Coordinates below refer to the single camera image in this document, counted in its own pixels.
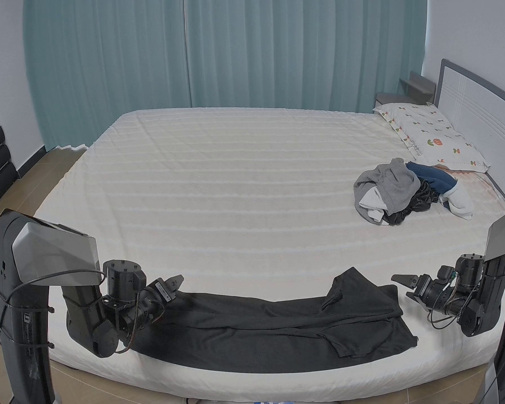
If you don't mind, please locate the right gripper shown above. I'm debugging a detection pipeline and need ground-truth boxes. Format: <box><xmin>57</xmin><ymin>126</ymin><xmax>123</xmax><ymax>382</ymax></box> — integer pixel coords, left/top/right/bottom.
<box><xmin>391</xmin><ymin>273</ymin><xmax>447</xmax><ymax>312</ymax></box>

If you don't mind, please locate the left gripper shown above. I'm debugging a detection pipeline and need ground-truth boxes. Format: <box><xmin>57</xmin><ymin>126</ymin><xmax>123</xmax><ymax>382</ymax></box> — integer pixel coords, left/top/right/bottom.
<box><xmin>143</xmin><ymin>274</ymin><xmax>185</xmax><ymax>316</ymax></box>

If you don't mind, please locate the black T-shirt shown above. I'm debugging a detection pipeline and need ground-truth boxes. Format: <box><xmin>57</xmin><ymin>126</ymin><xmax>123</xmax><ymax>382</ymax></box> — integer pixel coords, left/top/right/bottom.
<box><xmin>130</xmin><ymin>267</ymin><xmax>418</xmax><ymax>371</ymax></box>

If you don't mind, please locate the pile of clothes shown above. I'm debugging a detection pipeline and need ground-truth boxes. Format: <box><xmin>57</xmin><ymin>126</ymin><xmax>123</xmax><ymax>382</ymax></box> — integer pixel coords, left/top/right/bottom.
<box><xmin>353</xmin><ymin>158</ymin><xmax>475</xmax><ymax>226</ymax></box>

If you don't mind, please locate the bed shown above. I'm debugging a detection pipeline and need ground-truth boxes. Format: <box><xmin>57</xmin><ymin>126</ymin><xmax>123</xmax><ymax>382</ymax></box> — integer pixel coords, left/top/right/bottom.
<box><xmin>0</xmin><ymin>58</ymin><xmax>505</xmax><ymax>394</ymax></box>

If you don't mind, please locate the white printed pillow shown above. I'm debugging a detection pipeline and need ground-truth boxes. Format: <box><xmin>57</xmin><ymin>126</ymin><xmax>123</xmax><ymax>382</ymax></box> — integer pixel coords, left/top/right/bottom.
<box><xmin>372</xmin><ymin>103</ymin><xmax>491</xmax><ymax>173</ymax></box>

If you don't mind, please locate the grey bedside table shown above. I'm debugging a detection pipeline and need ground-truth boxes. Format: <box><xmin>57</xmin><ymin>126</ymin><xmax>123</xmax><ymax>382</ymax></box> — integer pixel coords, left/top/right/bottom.
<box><xmin>375</xmin><ymin>71</ymin><xmax>437</xmax><ymax>107</ymax></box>

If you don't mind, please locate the blue-green curtain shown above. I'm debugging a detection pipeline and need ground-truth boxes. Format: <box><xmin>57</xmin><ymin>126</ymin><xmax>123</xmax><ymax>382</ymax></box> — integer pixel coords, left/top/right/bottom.
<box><xmin>185</xmin><ymin>0</ymin><xmax>429</xmax><ymax>113</ymax></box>
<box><xmin>23</xmin><ymin>0</ymin><xmax>192</xmax><ymax>150</ymax></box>

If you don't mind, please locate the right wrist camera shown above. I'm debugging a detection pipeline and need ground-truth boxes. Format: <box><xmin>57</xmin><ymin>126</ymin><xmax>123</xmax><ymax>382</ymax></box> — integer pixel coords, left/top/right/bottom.
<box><xmin>437</xmin><ymin>266</ymin><xmax>458</xmax><ymax>287</ymax></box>

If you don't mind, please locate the black cable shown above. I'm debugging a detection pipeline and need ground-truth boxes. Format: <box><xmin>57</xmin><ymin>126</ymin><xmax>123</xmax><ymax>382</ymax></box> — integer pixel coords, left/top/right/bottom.
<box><xmin>0</xmin><ymin>269</ymin><xmax>108</xmax><ymax>312</ymax></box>

